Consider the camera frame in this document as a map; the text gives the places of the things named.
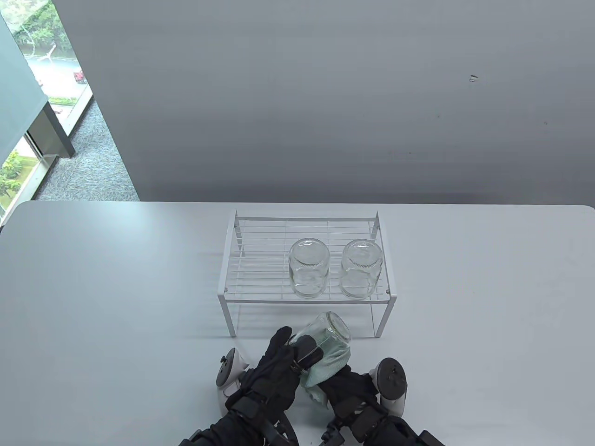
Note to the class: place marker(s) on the person's right forearm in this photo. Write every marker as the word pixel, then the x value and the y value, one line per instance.
pixel 390 429

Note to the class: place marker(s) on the grey white hand controller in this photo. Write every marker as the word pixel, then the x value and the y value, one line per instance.
pixel 228 369
pixel 390 378

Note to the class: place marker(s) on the black forearm sensor box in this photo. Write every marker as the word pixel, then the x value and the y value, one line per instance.
pixel 431 439
pixel 191 439

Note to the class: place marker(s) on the clear glass jar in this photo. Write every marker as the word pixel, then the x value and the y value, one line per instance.
pixel 361 274
pixel 309 272
pixel 327 330

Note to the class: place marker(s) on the person's right hand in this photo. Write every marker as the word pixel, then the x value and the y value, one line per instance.
pixel 348 385

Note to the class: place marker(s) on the window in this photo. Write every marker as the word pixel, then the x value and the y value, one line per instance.
pixel 69 55

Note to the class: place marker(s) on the pale grey partition panel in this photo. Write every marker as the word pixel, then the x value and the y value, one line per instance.
pixel 18 102

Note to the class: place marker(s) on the person's left forearm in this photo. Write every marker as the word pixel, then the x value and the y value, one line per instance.
pixel 232 429

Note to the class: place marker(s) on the grey metal beam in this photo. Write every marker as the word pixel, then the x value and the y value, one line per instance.
pixel 53 134

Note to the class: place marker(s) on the green fish scale cleaning cloth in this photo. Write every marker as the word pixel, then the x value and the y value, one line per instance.
pixel 320 371

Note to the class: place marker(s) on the person's left hand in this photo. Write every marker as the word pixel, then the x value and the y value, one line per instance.
pixel 274 371

